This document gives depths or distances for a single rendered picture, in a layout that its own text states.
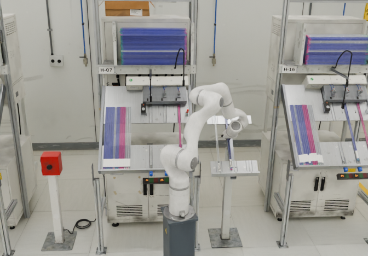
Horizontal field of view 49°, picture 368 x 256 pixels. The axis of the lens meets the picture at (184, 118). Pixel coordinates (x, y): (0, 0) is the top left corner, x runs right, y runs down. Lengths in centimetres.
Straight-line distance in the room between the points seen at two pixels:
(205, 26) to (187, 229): 273
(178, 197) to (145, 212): 115
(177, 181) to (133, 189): 110
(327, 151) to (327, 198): 62
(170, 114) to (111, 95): 49
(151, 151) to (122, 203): 65
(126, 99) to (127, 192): 78
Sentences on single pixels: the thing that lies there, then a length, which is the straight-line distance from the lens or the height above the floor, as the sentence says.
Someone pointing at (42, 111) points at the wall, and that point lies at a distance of 501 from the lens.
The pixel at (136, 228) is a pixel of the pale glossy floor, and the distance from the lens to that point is 358.
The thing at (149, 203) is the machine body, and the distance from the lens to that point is 344.
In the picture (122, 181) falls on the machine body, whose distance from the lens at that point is 335.
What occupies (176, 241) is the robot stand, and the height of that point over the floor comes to 56.
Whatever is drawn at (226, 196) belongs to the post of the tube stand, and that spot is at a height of 41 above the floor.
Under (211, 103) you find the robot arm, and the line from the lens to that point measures 231.
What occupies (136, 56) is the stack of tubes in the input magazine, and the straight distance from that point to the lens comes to 312.
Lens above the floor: 207
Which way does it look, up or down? 20 degrees down
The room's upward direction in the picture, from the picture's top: 1 degrees clockwise
